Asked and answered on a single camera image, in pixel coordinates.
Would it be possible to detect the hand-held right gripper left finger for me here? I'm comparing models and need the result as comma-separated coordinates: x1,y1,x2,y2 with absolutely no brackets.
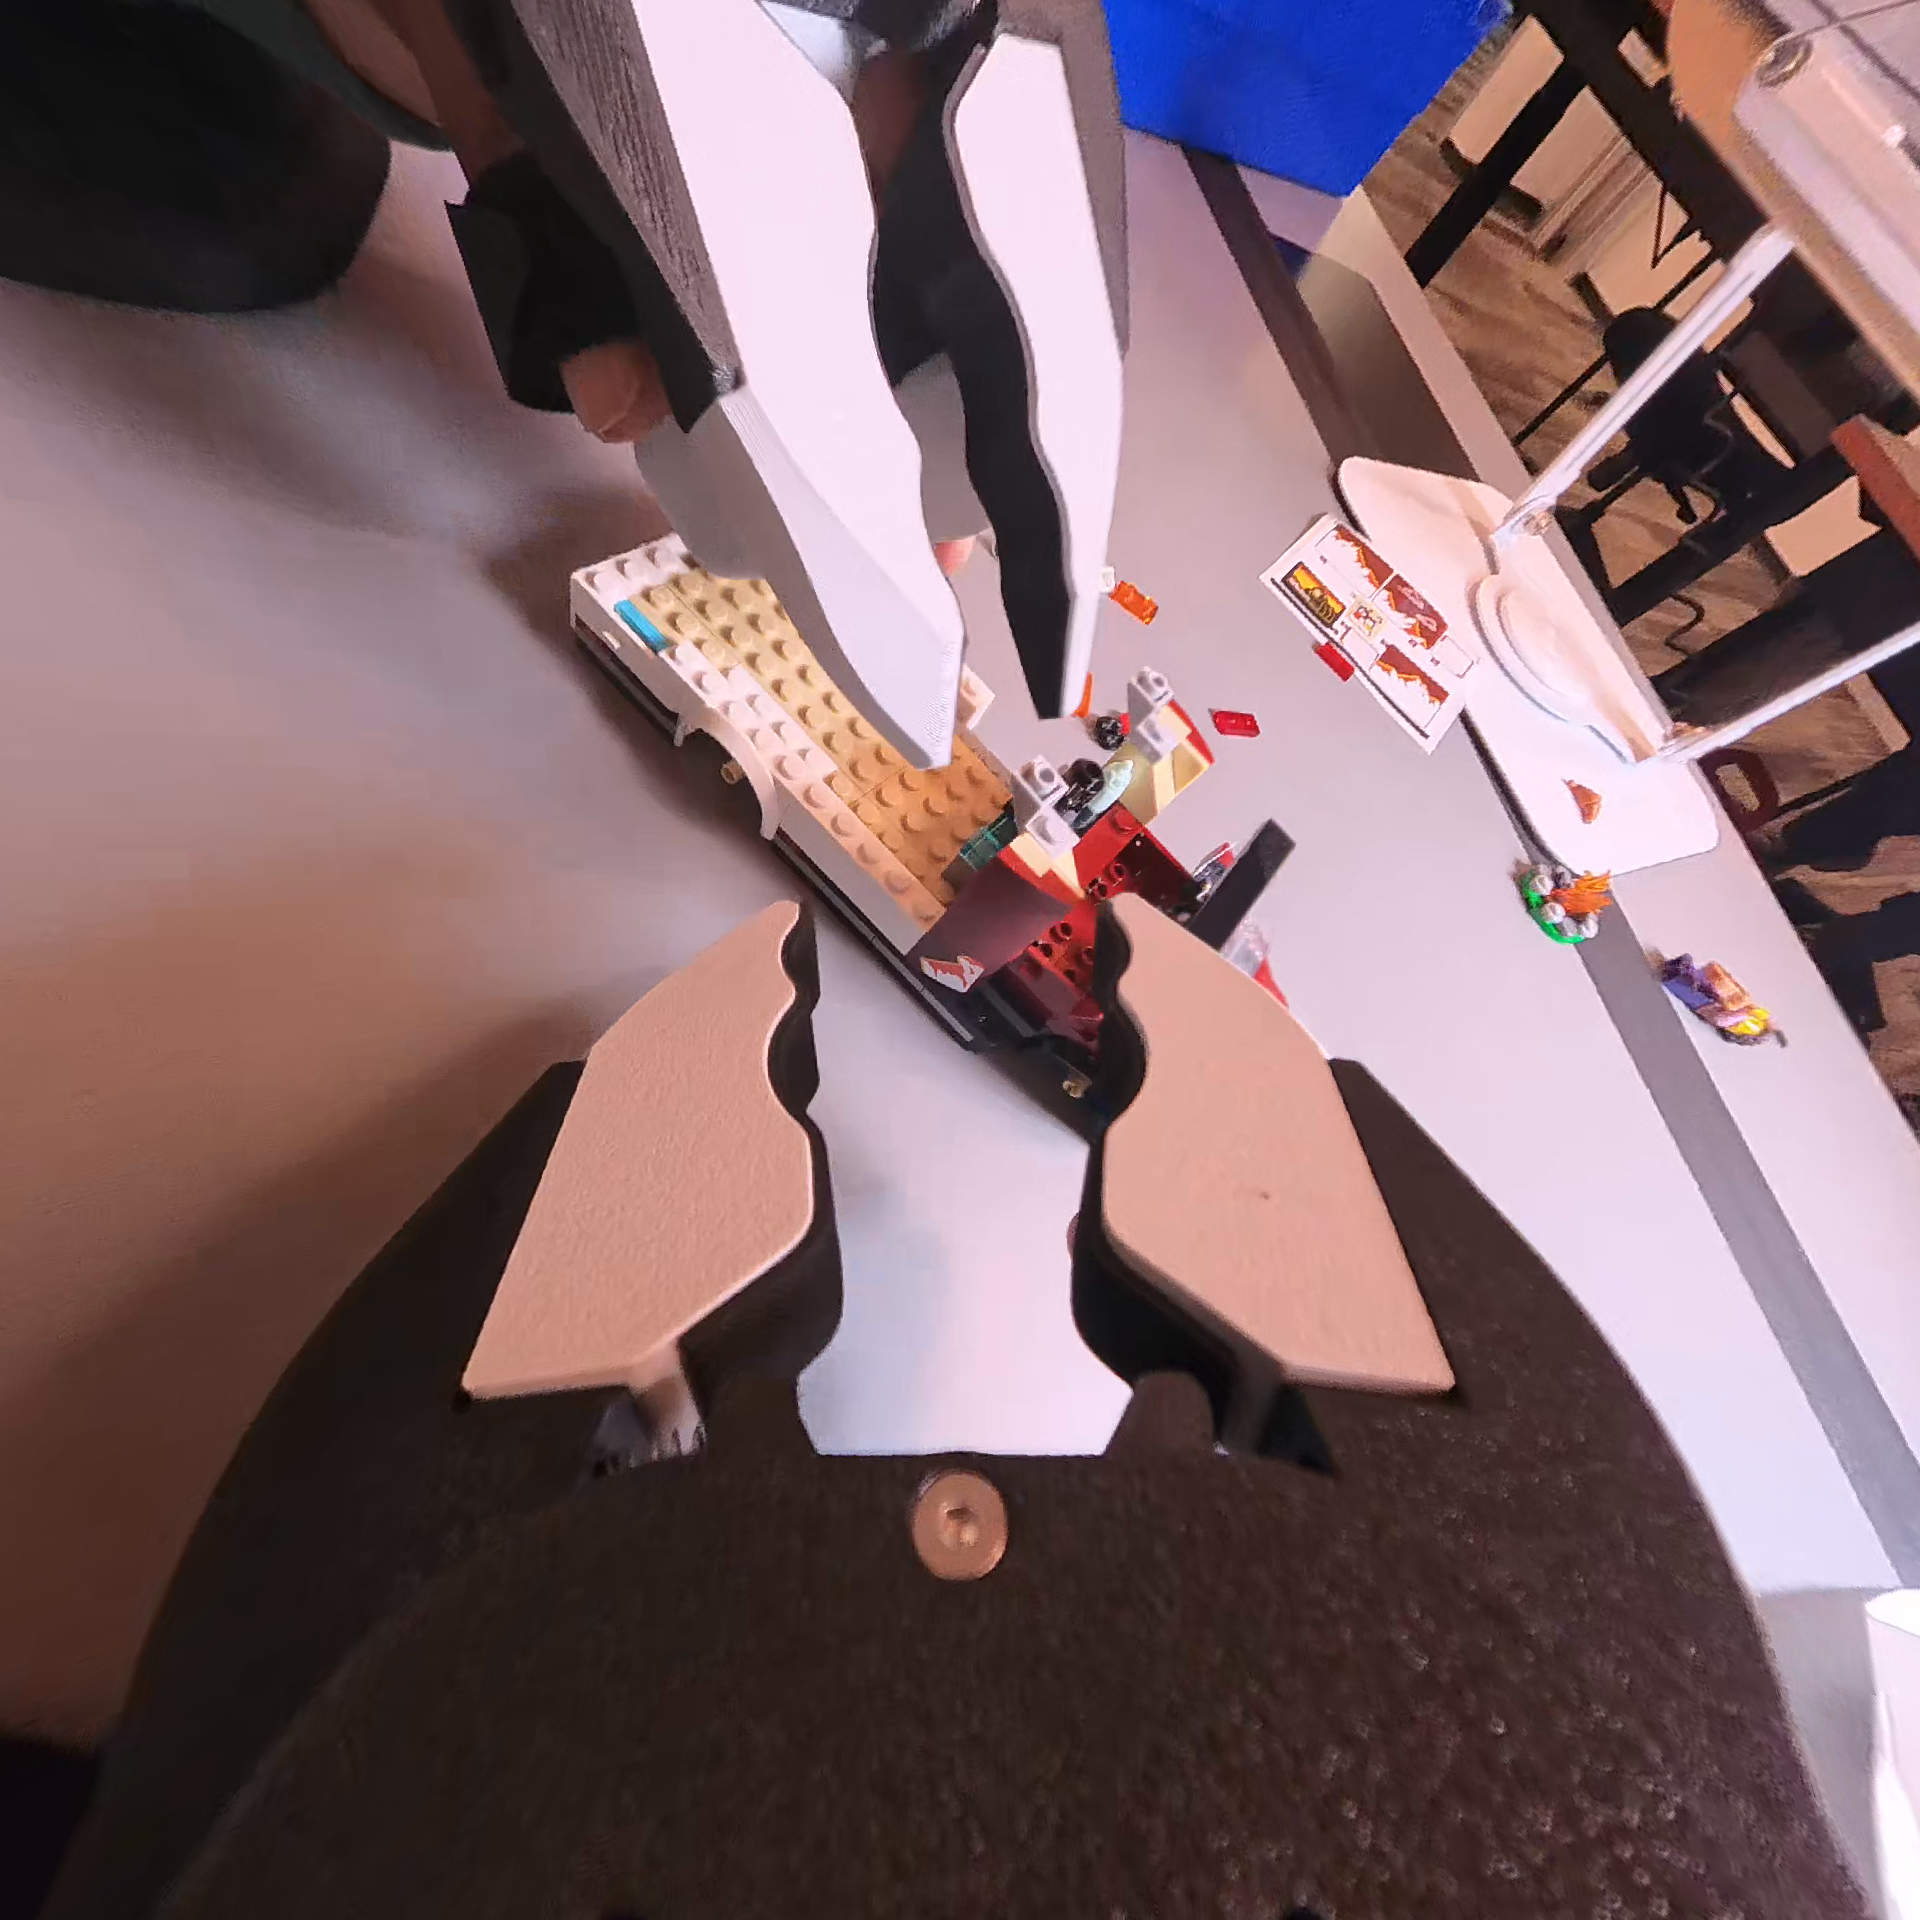
461,900,840,1454

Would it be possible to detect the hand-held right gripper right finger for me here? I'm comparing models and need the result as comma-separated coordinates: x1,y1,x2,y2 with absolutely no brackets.
1070,893,1455,1469

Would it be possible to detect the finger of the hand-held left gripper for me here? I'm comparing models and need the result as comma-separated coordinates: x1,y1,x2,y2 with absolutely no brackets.
941,33,1129,721
631,0,964,770

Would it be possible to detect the tan white red brick vehicle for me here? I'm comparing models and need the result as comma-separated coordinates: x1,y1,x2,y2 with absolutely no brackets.
568,532,1296,1116

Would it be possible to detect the grey desk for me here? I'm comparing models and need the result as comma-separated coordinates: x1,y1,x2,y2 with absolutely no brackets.
0,128,1920,1920

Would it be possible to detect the person's left hand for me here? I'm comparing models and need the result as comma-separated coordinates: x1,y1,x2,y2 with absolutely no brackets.
560,336,671,448

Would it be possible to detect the blue plastic storage bin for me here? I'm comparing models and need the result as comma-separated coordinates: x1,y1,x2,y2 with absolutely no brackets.
1102,0,1508,201

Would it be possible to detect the brick campfire build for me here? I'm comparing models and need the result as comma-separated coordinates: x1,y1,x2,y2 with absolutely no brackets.
1517,862,1616,944

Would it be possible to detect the black textured cushion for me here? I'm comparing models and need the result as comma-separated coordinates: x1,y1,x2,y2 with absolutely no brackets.
0,0,395,314

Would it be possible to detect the printed sticker sheet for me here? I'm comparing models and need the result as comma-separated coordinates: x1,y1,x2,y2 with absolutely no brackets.
1259,516,1480,755

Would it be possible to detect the purple brick minifigure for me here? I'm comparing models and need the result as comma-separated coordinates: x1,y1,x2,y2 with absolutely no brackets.
1656,950,1787,1050

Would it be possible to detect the white booklet stand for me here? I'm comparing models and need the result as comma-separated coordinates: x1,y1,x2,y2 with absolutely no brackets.
1334,0,1920,876

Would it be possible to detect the white paper bag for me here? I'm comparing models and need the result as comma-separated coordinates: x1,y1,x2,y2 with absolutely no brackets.
1862,1592,1920,1920

